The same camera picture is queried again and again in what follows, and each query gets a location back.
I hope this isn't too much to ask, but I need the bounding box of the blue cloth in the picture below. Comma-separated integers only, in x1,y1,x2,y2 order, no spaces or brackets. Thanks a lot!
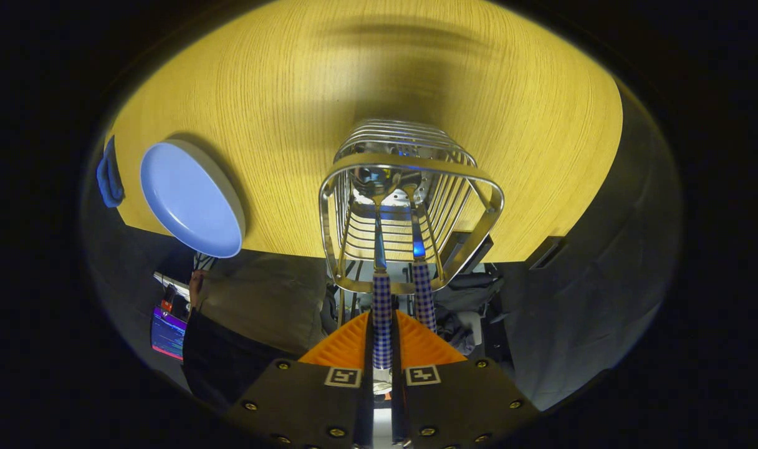
96,135,125,208

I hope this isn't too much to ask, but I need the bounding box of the checked handle spoon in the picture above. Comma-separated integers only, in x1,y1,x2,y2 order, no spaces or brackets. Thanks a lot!
351,163,403,370

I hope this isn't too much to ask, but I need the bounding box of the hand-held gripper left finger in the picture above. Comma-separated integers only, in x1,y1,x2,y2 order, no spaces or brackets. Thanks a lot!
223,310,375,449

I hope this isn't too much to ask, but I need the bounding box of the black table leg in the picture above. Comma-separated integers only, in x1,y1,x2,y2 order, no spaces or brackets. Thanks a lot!
441,232,494,275
527,236,567,270

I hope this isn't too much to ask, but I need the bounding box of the blue plate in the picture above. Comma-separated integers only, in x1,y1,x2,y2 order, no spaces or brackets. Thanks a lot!
140,138,247,259

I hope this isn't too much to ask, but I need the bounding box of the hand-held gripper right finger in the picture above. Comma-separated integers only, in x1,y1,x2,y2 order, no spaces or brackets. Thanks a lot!
391,309,540,449

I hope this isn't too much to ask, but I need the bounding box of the person's black top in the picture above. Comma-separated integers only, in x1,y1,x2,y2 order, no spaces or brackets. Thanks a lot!
181,307,292,409

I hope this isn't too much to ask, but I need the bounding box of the checked handle fork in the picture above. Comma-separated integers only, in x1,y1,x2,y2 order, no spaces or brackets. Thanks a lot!
401,181,438,334

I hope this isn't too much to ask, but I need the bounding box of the white device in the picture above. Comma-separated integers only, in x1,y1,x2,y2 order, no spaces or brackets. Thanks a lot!
153,271,191,300

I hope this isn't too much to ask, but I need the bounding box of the silver wire basket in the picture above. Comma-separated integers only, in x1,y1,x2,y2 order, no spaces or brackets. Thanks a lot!
319,118,506,295

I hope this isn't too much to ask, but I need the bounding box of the laptop screen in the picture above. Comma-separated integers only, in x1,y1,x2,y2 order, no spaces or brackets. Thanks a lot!
151,304,188,361

